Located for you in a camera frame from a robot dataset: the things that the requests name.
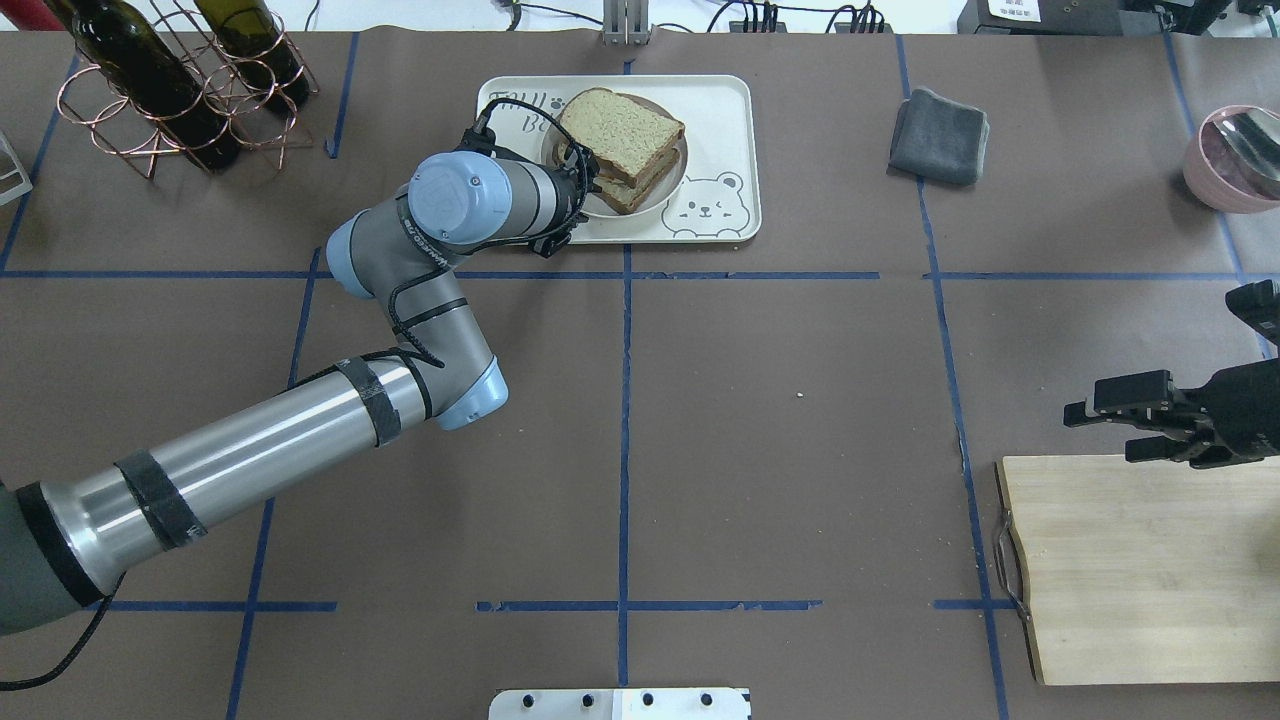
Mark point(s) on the copper wire bottle rack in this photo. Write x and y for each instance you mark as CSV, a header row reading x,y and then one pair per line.
x,y
117,128

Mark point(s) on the bread slice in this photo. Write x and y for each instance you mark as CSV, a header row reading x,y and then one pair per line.
x,y
624,198
629,139

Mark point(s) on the pink bowl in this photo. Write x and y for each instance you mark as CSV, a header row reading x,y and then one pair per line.
x,y
1214,176

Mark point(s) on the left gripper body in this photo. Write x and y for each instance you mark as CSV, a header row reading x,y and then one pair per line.
x,y
581,190

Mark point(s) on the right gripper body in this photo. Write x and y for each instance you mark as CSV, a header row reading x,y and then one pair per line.
x,y
1243,407

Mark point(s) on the aluminium frame post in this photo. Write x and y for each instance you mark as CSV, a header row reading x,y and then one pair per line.
x,y
626,23

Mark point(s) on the cream bear serving tray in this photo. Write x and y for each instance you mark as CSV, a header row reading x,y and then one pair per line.
x,y
719,199

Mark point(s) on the grey folded cloth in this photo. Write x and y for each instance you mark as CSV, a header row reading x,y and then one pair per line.
x,y
939,138

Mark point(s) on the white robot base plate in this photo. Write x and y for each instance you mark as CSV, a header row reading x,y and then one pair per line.
x,y
623,703

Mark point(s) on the white wire cup rack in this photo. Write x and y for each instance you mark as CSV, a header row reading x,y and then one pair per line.
x,y
15,181

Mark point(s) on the wooden cutting board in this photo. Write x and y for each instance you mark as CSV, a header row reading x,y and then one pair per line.
x,y
1147,573

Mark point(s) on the dark wine bottle left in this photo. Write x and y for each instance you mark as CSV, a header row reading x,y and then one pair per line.
x,y
134,59

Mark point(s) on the metal scoop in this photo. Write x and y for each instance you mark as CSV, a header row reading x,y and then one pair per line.
x,y
1251,138

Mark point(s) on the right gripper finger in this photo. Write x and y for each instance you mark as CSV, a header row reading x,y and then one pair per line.
x,y
1147,400
1174,449

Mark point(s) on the dark wine bottle right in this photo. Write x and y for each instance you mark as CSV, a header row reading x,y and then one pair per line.
x,y
246,30

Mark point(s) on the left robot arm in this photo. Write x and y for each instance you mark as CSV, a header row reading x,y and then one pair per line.
x,y
66,545

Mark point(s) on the dark wine bottle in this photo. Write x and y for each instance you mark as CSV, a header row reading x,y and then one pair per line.
x,y
134,59
246,30

